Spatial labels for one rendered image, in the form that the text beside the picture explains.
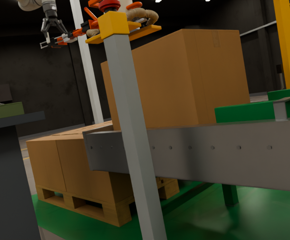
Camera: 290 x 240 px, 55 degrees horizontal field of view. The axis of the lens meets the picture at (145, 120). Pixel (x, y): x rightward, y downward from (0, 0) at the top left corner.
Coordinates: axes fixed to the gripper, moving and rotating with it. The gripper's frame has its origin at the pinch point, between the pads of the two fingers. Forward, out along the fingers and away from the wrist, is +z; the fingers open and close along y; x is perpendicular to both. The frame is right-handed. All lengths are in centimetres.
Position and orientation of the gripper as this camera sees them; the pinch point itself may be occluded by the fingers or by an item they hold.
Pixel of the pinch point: (56, 41)
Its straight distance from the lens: 210.0
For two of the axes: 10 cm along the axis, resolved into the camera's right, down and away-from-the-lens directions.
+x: -7.8, 1.0, 6.2
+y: 6.0, -1.8, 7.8
